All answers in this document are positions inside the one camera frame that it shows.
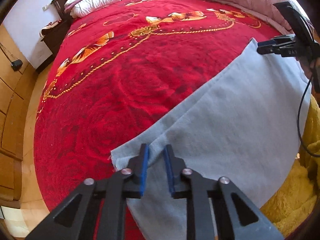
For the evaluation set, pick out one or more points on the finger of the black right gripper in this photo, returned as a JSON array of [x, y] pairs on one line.
[[279, 41], [284, 51]]

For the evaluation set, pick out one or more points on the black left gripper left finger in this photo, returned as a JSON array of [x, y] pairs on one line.
[[96, 208]]

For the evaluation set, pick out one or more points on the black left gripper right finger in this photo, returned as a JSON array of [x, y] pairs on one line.
[[216, 209]]

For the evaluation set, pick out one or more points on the grey pants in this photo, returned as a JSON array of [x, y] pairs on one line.
[[242, 124]]

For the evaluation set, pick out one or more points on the yellow fluffy garment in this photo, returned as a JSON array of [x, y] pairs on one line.
[[296, 199]]

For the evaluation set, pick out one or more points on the wooden wardrobe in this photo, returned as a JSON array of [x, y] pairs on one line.
[[16, 90]]

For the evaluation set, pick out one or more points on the red floral bed blanket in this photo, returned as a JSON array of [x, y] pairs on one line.
[[121, 69]]

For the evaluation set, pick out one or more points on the small black hanging device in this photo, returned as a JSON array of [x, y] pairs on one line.
[[16, 65]]

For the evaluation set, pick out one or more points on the dark wooden nightstand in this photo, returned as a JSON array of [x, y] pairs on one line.
[[54, 38]]

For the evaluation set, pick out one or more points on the cloth on nightstand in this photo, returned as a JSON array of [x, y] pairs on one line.
[[46, 29]]

